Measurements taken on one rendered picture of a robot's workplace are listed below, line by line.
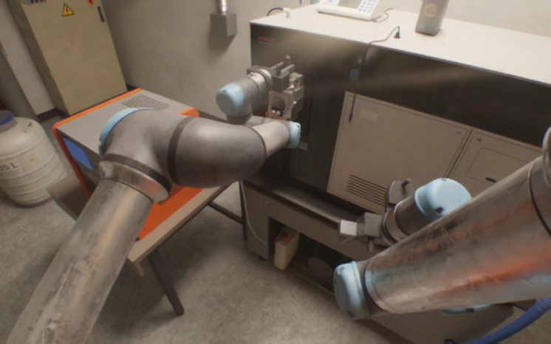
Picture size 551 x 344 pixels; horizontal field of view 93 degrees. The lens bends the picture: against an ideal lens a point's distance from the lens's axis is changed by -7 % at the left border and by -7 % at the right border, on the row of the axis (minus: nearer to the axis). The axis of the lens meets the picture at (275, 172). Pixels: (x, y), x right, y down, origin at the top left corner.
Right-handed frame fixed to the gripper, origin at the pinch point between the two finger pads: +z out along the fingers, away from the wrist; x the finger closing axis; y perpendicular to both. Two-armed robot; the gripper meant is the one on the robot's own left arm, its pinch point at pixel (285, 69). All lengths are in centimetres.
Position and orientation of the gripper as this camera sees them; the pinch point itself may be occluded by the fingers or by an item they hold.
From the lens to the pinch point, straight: 101.2
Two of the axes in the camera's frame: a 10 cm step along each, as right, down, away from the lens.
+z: 5.4, -5.3, 6.5
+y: 0.2, -7.6, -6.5
